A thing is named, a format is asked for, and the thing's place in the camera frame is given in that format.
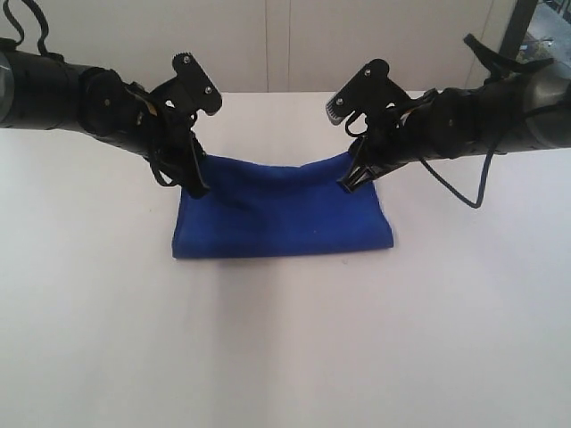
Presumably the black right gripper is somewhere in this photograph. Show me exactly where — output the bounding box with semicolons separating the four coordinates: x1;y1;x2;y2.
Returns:
337;80;525;193

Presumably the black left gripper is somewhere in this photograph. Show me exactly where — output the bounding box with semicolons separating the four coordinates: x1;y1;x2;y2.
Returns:
78;68;210;199

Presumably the blue towel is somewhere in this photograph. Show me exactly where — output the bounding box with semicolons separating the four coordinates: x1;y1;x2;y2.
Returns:
171;152;394;259

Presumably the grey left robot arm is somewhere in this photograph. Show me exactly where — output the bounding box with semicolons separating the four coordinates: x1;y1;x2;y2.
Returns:
1;50;222;199

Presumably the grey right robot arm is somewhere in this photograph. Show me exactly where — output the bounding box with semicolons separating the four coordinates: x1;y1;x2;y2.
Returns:
326;59;570;192

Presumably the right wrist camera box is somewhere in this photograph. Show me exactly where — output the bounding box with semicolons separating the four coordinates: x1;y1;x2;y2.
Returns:
326;59;411;126

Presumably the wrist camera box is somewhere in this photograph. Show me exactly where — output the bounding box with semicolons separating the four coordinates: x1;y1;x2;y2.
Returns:
326;59;411;126
151;53;222;116

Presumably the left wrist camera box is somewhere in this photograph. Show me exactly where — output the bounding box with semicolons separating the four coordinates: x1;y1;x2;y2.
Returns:
151;53;222;116

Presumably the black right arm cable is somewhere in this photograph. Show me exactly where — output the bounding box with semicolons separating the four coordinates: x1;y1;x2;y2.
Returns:
343;33;571;210

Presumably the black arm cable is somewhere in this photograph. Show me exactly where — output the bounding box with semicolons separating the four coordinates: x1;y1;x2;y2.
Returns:
0;0;54;57
343;33;571;210

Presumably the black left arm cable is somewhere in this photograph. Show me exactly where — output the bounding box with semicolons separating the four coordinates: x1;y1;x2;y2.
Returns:
0;0;54;57

